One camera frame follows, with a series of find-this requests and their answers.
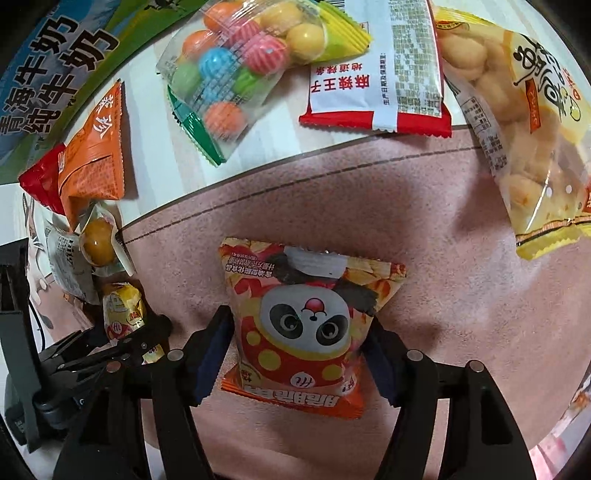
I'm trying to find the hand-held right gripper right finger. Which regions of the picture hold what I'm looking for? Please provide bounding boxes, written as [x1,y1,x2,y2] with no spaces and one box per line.
[365,318,546,480]

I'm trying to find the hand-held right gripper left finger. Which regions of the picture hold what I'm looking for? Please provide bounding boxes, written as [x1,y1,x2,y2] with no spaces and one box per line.
[53,305,236,480]

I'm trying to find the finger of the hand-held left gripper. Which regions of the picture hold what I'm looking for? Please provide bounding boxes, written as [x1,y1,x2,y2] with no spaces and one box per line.
[55,315,174,374]
[37,329,109,365]

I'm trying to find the small yellow snack packet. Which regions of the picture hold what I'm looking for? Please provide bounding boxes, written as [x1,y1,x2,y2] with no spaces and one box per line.
[100,281,166,365]

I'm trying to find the panda print snack packet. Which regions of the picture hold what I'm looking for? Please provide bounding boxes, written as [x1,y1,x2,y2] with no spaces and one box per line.
[218,237,408,420]

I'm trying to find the white grey snack packet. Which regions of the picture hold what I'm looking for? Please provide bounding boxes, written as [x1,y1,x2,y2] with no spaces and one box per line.
[44,215,100,305]

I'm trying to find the pink mat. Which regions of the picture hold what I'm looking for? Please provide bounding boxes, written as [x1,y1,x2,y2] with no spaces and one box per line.
[28,124,591,480]

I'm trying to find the clear wrapped egg yolk snack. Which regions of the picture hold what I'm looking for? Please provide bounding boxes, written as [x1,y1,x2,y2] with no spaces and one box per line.
[74,200,137,280]

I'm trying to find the orange snack packet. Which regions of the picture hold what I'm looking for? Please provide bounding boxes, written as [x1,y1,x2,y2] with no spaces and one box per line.
[58,79,139,232]

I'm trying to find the pink patterned cloth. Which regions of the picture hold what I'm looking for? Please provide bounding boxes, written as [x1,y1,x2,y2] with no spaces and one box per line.
[526,388,591,480]

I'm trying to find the blue and green milk carton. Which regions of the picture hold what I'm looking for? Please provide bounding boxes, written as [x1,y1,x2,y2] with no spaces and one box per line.
[0,0,206,185]

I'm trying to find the red and white snack packet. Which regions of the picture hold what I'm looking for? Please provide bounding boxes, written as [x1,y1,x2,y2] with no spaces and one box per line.
[298,0,452,138]

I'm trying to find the yellow bag of puff balls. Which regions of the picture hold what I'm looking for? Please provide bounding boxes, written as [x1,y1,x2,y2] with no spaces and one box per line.
[431,7,591,261]

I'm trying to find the clear bag of colourful gumballs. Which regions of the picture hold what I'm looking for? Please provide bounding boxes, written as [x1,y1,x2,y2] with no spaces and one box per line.
[156,0,333,162]

